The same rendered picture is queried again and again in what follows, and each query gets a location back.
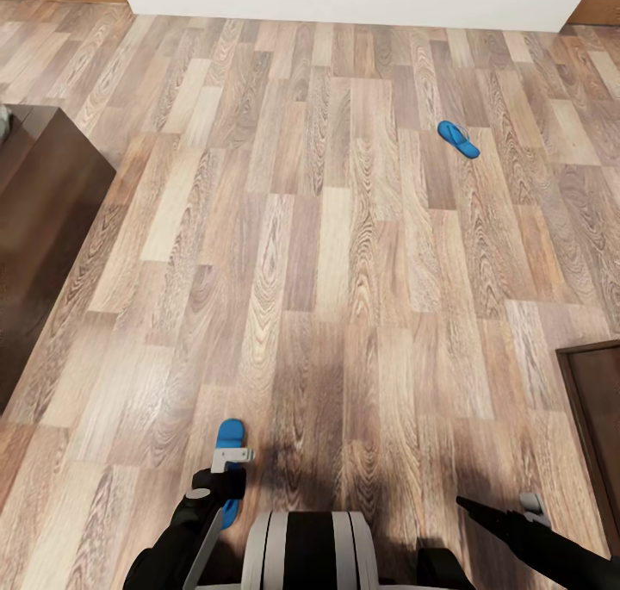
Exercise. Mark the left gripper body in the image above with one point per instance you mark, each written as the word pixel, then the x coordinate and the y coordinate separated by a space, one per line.
pixel 232 481

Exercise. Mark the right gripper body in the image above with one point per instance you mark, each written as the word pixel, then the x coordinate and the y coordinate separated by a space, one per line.
pixel 546 551

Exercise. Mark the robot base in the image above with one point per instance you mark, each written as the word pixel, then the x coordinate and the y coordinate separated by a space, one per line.
pixel 438 569

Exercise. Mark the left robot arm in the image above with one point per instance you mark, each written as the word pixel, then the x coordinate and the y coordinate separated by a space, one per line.
pixel 177 559

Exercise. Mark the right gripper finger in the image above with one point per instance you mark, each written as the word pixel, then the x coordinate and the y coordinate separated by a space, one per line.
pixel 504 537
pixel 495 518

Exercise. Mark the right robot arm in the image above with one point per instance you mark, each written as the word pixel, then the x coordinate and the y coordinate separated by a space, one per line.
pixel 531 539

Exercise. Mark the sandal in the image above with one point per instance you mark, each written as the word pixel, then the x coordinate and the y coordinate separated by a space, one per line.
pixel 453 135
pixel 231 434

